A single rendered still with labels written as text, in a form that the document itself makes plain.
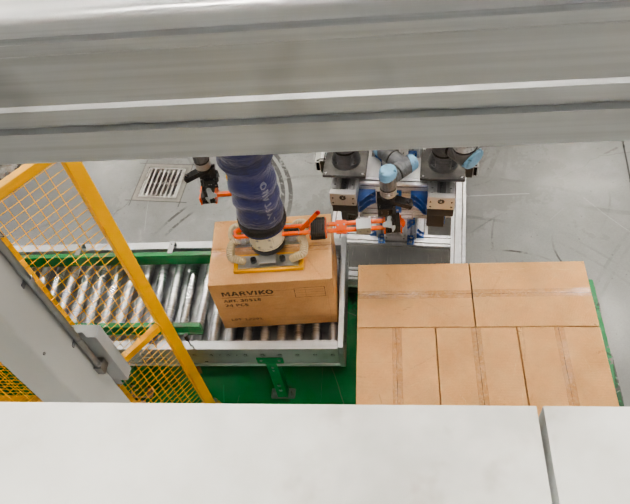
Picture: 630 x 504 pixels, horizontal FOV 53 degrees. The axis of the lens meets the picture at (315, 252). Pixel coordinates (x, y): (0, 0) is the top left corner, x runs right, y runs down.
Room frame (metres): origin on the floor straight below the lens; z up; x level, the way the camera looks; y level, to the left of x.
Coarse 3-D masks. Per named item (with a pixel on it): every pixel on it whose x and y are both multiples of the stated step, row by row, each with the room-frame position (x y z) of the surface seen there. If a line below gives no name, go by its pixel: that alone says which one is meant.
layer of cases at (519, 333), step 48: (384, 288) 1.87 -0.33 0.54; (432, 288) 1.82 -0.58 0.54; (480, 288) 1.77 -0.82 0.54; (528, 288) 1.72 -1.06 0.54; (576, 288) 1.67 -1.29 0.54; (384, 336) 1.58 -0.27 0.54; (432, 336) 1.54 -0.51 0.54; (480, 336) 1.49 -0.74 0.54; (528, 336) 1.45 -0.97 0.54; (576, 336) 1.40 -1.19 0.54; (384, 384) 1.33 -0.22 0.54; (432, 384) 1.28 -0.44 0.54; (480, 384) 1.24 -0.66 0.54; (528, 384) 1.20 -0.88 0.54; (576, 384) 1.16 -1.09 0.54
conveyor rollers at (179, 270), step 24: (168, 264) 2.29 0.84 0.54; (192, 264) 2.25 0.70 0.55; (72, 288) 2.24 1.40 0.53; (96, 288) 2.20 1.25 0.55; (192, 288) 2.09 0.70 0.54; (72, 312) 2.07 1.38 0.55; (96, 312) 2.06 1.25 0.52; (168, 312) 1.95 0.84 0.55; (216, 312) 1.90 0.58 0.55; (120, 336) 1.87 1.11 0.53; (216, 336) 1.76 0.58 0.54; (264, 336) 1.70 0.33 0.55; (312, 336) 1.66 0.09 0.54; (336, 336) 1.63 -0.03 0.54
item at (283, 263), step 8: (248, 256) 1.90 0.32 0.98; (256, 256) 1.90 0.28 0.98; (280, 256) 1.85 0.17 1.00; (288, 256) 1.86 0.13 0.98; (248, 264) 1.86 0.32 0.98; (256, 264) 1.85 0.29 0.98; (272, 264) 1.83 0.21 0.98; (280, 264) 1.82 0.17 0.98; (288, 264) 1.82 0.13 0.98; (296, 264) 1.81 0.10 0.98; (240, 272) 1.83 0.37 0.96; (248, 272) 1.82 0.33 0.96; (256, 272) 1.82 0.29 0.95
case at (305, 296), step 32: (224, 224) 2.16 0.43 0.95; (224, 256) 1.95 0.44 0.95; (320, 256) 1.85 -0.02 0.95; (224, 288) 1.78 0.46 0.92; (256, 288) 1.76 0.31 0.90; (288, 288) 1.74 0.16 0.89; (320, 288) 1.72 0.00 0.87; (224, 320) 1.79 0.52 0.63; (256, 320) 1.77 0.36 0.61; (288, 320) 1.75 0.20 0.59; (320, 320) 1.72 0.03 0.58
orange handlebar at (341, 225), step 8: (224, 192) 2.24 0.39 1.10; (296, 224) 1.95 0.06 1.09; (328, 224) 1.92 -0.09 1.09; (336, 224) 1.91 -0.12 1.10; (344, 224) 1.90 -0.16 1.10; (352, 224) 1.90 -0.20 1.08; (288, 232) 1.91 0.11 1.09; (296, 232) 1.91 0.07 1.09; (304, 232) 1.90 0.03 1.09; (328, 232) 1.88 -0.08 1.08; (336, 232) 1.87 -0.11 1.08; (344, 232) 1.87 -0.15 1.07
